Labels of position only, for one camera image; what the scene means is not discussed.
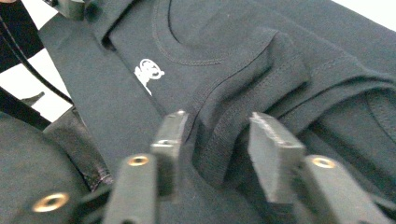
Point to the black tank top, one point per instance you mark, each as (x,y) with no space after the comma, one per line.
(249,46)

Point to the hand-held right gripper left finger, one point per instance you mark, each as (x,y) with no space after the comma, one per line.
(168,149)

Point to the white table mat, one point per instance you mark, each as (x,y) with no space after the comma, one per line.
(373,12)

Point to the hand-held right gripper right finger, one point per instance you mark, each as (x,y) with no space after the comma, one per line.
(277,155)

